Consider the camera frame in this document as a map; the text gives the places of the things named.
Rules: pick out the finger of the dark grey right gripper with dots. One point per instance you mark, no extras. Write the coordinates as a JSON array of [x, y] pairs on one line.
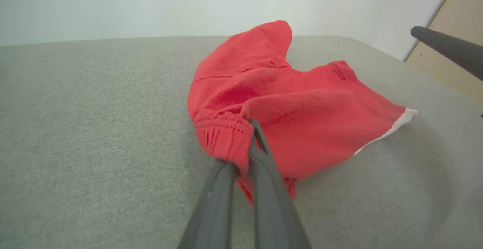
[[453, 49]]

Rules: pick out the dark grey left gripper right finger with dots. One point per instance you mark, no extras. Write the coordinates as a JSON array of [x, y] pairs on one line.
[[271, 211]]

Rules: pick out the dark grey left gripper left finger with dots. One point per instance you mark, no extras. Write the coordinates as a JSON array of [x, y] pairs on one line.
[[217, 211]]

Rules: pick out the red shorts white trim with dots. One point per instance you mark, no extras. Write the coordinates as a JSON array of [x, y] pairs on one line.
[[302, 120]]

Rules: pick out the beige wooden panel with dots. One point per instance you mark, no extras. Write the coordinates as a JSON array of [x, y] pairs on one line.
[[460, 15]]

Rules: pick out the grey fabric sofa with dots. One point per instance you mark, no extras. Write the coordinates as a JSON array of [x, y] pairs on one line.
[[94, 147]]

